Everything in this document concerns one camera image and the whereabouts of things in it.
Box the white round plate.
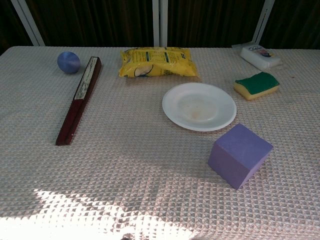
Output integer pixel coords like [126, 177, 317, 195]
[161, 82, 238, 132]

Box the green orange small object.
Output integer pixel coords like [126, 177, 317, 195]
[233, 71, 281, 101]

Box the white waffle tablecloth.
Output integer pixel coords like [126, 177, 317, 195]
[0, 46, 320, 240]

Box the yellow snack bag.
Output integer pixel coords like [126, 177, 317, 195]
[117, 46, 201, 79]

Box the dark red folded fan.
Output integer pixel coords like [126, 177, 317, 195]
[55, 56, 103, 147]

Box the purple foam cube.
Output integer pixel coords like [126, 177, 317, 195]
[207, 123, 274, 191]

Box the blue purple ball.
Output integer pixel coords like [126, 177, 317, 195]
[57, 51, 81, 75]

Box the dark pleated curtain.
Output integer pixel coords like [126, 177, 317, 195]
[167, 0, 265, 48]
[0, 0, 33, 56]
[26, 0, 154, 48]
[259, 0, 320, 50]

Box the white tissue pack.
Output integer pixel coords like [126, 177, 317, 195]
[231, 43, 282, 71]

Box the white upright frame post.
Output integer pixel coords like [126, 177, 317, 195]
[152, 0, 169, 47]

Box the white slanted frame post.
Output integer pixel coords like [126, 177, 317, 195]
[11, 0, 46, 47]
[252, 0, 276, 45]

